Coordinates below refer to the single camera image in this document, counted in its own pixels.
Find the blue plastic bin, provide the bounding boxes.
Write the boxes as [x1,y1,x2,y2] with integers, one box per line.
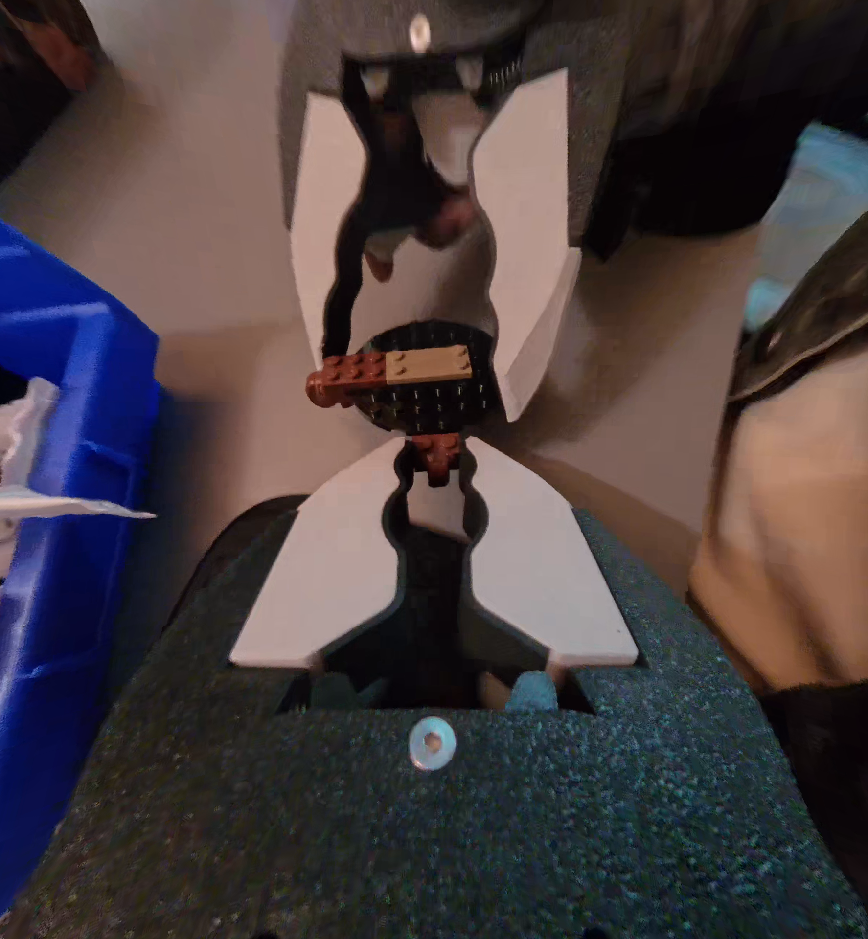
[0,192,163,933]

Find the small brown lego piece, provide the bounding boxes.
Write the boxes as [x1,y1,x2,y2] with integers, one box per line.
[412,433,466,487]

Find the torn white paper bag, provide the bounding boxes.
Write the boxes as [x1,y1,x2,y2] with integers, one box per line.
[0,378,158,705]

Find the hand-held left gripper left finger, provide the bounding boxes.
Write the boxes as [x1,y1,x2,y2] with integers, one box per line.
[228,439,411,670]

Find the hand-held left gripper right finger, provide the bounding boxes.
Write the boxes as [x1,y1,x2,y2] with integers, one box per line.
[459,440,640,669]

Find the black orchid lego box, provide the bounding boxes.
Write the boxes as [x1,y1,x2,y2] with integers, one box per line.
[0,0,105,199]

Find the person's right hand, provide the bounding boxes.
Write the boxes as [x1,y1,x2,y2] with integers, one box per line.
[363,193,480,285]

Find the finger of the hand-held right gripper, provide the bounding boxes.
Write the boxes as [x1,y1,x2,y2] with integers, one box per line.
[471,66,585,424]
[289,92,376,368]

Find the person's beige shirt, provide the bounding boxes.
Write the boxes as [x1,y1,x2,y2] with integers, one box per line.
[687,345,868,694]

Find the round black lego assembly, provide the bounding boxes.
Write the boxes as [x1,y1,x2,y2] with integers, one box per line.
[305,319,504,435]

